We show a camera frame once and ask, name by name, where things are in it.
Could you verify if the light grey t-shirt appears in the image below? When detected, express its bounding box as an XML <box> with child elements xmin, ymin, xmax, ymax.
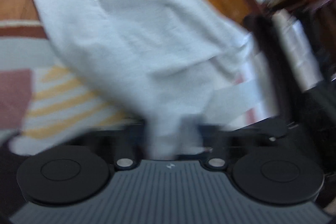
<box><xmin>34</xmin><ymin>0</ymin><xmax>262</xmax><ymax>160</ymax></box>

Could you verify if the dark wooden desk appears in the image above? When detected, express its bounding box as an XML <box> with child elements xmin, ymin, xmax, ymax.
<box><xmin>243</xmin><ymin>0</ymin><xmax>335</xmax><ymax>122</ymax></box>

